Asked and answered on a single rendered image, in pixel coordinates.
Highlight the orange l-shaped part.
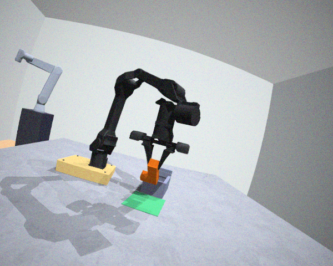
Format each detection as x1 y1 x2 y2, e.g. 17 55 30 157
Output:
140 159 159 185

